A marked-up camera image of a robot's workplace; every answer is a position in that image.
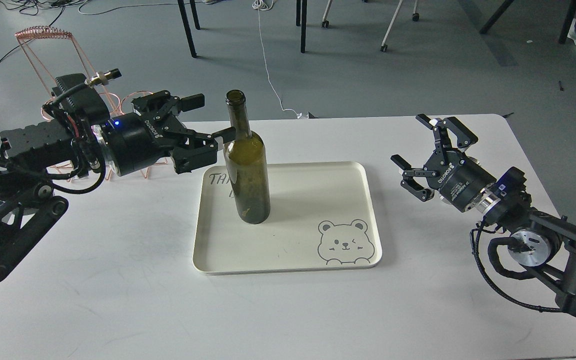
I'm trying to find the dark green wine bottle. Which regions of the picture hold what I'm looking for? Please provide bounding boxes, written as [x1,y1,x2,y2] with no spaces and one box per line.
[224,89,271,224]

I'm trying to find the white chair legs with casters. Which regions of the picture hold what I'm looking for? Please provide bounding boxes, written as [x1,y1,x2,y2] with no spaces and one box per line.
[320,0,420,53]

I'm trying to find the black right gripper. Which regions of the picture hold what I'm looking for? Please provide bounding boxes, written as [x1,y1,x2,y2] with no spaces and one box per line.
[390,114,498,213]

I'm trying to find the black cables on floor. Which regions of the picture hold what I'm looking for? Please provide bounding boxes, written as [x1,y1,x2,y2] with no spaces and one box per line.
[0,0,119,96]

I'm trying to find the white cable on floor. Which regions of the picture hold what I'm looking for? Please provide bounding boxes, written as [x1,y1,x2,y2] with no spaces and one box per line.
[251,0,310,120]

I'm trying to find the black table legs left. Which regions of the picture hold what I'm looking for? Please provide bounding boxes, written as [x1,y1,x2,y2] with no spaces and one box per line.
[177,0,201,59]

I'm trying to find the black table legs middle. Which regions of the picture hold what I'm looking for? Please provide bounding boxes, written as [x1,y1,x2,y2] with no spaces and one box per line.
[295,0,308,54]

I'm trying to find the copper wire wine rack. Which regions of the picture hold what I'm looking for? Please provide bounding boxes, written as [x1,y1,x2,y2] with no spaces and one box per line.
[14,25,169,179]

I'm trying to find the steel jigger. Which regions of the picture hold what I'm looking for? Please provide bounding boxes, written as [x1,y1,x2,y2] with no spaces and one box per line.
[468,156,481,166]

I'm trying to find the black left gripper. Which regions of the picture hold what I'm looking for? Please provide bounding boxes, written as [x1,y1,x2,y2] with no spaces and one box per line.
[102,93,236,177]

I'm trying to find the cream bear tray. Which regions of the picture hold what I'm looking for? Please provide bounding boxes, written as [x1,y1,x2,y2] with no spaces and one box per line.
[192,161,383,275]

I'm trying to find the black table legs right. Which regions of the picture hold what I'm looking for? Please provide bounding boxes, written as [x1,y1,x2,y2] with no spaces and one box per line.
[477,0,576,44]

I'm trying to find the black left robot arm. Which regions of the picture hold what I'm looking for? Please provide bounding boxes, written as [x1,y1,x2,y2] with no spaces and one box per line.
[0,69,236,282]

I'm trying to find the black table legs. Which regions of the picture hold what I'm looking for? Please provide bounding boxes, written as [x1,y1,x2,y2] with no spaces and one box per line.
[177,0,201,59]
[295,0,308,54]
[477,0,576,44]

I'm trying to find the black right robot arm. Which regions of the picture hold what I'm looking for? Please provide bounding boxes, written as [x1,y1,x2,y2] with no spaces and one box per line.
[391,114,576,317]

